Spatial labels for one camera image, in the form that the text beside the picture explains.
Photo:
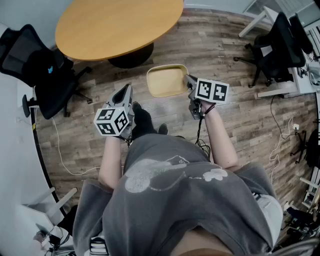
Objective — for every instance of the blue chair label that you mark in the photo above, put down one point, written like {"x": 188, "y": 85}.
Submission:
{"x": 50, "y": 70}

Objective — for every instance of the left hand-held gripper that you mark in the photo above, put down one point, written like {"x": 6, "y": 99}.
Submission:
{"x": 111, "y": 121}

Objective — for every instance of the person's left forearm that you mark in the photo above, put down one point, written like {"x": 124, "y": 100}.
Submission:
{"x": 110, "y": 160}

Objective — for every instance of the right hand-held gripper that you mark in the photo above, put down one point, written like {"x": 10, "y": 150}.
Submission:
{"x": 211, "y": 91}

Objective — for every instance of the white office desk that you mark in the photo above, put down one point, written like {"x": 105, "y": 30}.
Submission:
{"x": 303, "y": 86}

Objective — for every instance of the person's grey printed t-shirt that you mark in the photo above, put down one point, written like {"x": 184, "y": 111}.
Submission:
{"x": 187, "y": 205}

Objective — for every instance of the black office chair with headrest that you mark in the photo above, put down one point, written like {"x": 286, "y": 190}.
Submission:
{"x": 45, "y": 75}

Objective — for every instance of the round wooden table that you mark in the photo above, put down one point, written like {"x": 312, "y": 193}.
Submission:
{"x": 112, "y": 27}

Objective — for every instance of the yellow rectangular tray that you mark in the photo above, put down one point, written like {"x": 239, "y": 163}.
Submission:
{"x": 165, "y": 81}

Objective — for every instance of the black mesh office chair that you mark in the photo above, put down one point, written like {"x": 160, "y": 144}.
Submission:
{"x": 301, "y": 32}
{"x": 312, "y": 147}
{"x": 277, "y": 50}

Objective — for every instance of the small white desk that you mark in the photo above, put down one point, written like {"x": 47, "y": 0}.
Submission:
{"x": 52, "y": 210}

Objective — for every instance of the white metal rack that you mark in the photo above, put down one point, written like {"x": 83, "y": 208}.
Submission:
{"x": 311, "y": 185}

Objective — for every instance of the person's right forearm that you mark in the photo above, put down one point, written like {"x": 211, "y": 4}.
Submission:
{"x": 220, "y": 140}

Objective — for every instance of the person's leg with black shoe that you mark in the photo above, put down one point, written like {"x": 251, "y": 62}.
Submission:
{"x": 142, "y": 120}
{"x": 163, "y": 129}

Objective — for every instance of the dark equipment clutter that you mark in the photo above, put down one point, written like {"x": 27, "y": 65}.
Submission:
{"x": 300, "y": 220}

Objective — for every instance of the black wrist band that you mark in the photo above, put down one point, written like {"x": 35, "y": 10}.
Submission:
{"x": 209, "y": 110}

